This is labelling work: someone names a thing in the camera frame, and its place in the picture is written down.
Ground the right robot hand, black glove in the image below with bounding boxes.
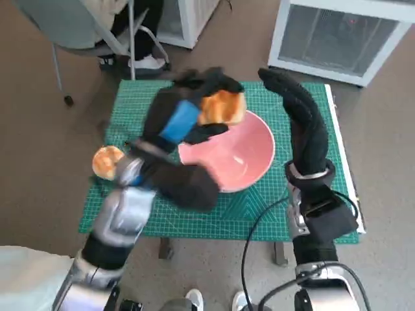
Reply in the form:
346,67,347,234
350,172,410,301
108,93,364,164
257,67,330,178

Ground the bare left robot hand, blue tape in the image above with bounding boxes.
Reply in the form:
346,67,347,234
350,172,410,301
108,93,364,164
126,66,246,163

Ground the rectangular toasted bread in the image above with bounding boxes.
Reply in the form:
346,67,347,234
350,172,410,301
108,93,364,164
196,89,246,126

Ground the pink bowl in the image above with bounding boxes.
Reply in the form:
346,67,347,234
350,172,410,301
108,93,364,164
178,109,276,194

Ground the round bread bun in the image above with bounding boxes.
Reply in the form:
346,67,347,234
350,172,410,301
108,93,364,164
92,145,126,181

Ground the person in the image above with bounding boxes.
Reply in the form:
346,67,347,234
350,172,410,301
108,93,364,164
93,0,167,71

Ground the large white mesh cabinet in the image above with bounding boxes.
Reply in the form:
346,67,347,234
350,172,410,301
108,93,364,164
267,0,415,87

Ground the small white mesh cabinet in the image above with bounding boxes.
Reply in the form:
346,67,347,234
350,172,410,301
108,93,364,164
155,0,221,49

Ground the green cutting mat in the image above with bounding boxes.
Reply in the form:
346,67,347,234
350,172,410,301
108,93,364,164
79,79,360,244

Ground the dark table leg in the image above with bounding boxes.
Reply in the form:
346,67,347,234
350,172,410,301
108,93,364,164
274,241,289,267
158,238,175,260

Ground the grey chair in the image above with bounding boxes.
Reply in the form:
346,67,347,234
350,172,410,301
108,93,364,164
12,0,171,106

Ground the white plastic bag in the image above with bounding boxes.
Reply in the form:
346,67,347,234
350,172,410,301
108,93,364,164
0,246,75,311

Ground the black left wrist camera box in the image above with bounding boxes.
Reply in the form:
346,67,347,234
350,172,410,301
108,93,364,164
151,163,219,213

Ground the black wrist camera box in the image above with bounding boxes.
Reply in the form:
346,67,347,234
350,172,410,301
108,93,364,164
304,194,357,244
151,163,219,213

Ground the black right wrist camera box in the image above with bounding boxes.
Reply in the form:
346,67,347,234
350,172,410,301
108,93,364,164
304,194,357,244

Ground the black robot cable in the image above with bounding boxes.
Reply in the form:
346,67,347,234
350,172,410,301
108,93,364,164
259,262,372,311
241,196,292,311

